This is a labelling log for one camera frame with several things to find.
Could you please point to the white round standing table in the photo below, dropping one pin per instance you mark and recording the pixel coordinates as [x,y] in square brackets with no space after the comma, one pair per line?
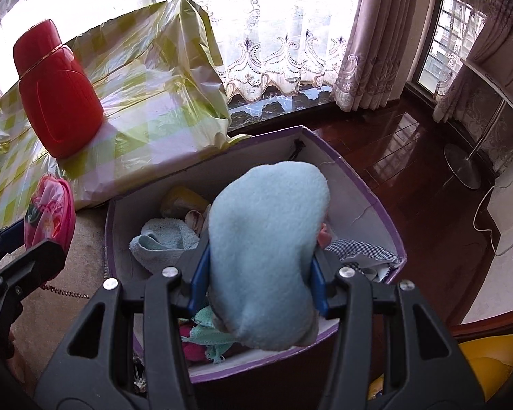
[460,162]

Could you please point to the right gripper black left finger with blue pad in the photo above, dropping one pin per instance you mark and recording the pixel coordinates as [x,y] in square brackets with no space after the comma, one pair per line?
[124,351]

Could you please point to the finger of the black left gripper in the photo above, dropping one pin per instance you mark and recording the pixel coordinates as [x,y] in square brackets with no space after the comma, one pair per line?
[20,278]

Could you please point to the red thermos jug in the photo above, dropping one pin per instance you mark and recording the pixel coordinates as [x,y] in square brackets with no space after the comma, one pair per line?
[59,100]

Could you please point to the green towel cloth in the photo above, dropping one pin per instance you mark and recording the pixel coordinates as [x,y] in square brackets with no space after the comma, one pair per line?
[204,332]

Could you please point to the light blue folded towel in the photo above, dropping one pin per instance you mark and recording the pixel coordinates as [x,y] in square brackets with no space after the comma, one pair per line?
[161,242]

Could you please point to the yellow cushion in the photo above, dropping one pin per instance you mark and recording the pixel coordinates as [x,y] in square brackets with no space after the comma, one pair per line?
[491,359]

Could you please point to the black white checkered cloth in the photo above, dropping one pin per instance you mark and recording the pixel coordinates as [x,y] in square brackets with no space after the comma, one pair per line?
[373,261]

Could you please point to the yellow sponge cloth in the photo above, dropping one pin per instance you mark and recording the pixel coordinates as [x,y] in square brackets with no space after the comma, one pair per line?
[180,200]

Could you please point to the purple white cardboard box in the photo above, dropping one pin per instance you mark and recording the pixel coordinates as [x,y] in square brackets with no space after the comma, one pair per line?
[355,213]

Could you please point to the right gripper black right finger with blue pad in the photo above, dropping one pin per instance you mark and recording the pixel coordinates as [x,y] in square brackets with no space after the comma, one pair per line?
[424,366]

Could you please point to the magenta knitted mitten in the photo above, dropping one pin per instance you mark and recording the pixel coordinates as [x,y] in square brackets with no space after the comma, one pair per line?
[194,353]

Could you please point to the pink floral cloth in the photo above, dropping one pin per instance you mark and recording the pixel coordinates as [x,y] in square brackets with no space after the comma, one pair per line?
[50,214]

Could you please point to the far pink curtain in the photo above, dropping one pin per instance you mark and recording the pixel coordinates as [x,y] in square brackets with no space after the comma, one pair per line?
[470,101]

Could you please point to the yellow checkered plastic tablecloth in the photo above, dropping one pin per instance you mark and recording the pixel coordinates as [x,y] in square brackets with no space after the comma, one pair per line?
[165,108]

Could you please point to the white sheer lace curtain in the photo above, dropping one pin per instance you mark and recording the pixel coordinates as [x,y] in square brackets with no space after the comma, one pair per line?
[285,44]

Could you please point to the light blue fluffy towel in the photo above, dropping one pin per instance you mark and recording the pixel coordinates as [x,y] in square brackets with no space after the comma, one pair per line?
[263,230]

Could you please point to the right pink floral curtain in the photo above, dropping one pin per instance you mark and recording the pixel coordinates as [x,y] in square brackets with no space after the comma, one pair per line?
[373,54]

